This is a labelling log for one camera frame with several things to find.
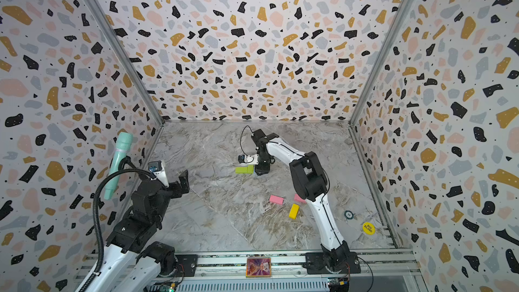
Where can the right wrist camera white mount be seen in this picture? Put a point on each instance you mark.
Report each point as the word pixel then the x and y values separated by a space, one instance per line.
pixel 245 159

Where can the yellow block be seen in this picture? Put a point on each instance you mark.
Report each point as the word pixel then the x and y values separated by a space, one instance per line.
pixel 294 211

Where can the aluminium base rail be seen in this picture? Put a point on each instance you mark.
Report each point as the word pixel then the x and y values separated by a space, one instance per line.
pixel 298 270

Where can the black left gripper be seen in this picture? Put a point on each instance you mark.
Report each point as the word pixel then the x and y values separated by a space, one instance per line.
pixel 177 186

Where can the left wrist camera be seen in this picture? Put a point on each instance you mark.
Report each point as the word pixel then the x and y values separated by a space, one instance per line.
pixel 158 169

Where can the metal corner profile left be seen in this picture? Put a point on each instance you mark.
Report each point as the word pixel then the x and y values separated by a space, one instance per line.
pixel 110 35

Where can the colourful square card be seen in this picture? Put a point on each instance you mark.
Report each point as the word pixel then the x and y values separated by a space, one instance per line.
pixel 258 268

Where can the metal corner profile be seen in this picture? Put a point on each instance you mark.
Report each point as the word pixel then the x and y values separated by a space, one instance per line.
pixel 110 35
pixel 386 47

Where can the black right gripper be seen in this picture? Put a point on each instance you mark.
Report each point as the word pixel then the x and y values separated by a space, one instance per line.
pixel 262 169

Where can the mint green microphone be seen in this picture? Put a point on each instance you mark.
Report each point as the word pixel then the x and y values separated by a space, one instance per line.
pixel 122 148

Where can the pink block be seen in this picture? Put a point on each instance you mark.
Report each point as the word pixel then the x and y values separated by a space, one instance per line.
pixel 274 199
pixel 298 199

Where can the metal corner profile right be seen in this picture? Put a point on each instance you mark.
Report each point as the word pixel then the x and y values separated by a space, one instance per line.
pixel 386 47

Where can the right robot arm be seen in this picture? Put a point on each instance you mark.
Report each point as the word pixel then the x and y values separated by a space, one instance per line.
pixel 312 184

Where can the yellow round sticker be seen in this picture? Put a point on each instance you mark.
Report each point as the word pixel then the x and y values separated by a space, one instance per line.
pixel 369 228

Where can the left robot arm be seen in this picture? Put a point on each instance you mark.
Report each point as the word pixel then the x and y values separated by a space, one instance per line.
pixel 134 231

